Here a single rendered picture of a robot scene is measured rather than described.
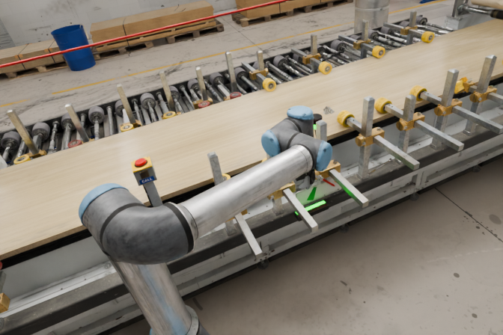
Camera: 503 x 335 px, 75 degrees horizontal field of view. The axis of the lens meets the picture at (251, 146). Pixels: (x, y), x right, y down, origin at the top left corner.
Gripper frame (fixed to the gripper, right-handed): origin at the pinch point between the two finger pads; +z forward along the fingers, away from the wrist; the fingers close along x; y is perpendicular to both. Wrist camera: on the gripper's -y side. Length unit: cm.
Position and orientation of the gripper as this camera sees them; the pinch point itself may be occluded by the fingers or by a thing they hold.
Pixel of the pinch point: (308, 185)
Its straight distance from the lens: 138.1
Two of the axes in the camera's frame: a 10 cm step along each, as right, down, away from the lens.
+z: 1.3, 8.1, 5.7
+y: -9.0, 3.3, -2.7
